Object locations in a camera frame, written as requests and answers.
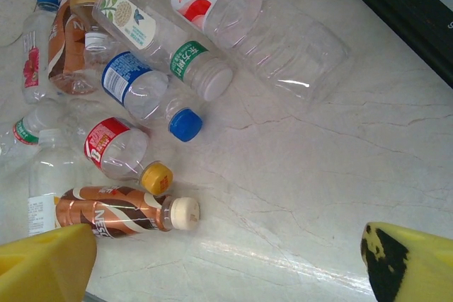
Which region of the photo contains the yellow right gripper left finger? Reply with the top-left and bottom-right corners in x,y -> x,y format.
0,223 -> 97,302

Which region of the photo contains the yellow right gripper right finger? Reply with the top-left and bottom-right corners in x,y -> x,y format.
360,221 -> 453,302

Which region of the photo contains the clear bottle white label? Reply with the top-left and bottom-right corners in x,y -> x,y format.
27,128 -> 86,239

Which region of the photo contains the brown Nescafe coffee bottle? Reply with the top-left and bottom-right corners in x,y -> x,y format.
55,185 -> 201,241
47,0 -> 102,96

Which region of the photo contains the clear bottle red label yellow cap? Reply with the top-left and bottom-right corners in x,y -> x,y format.
69,117 -> 174,197

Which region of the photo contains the clear bottle blue label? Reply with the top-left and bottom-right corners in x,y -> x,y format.
84,47 -> 205,143

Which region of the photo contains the Fiji water bottle blue cap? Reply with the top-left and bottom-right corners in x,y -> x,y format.
21,0 -> 61,105

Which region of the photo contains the clear bottle flower label green band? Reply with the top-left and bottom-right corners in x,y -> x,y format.
91,0 -> 234,102

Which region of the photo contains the large clear bottle red-white label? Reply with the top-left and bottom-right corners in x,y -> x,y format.
148,0 -> 351,105

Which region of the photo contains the black checkered chessboard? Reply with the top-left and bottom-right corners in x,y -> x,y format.
350,0 -> 453,89

